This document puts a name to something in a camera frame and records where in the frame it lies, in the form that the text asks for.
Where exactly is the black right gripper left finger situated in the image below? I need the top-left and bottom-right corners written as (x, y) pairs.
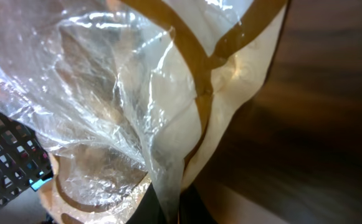
top-left (126, 184), bottom-right (167, 224)

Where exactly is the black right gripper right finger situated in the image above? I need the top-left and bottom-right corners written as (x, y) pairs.
top-left (179, 185), bottom-right (217, 224)

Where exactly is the beige snack bag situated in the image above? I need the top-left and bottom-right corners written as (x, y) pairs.
top-left (0, 0), bottom-right (287, 223)

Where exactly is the grey plastic shopping basket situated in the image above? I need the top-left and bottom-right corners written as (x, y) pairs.
top-left (0, 113), bottom-right (53, 209)

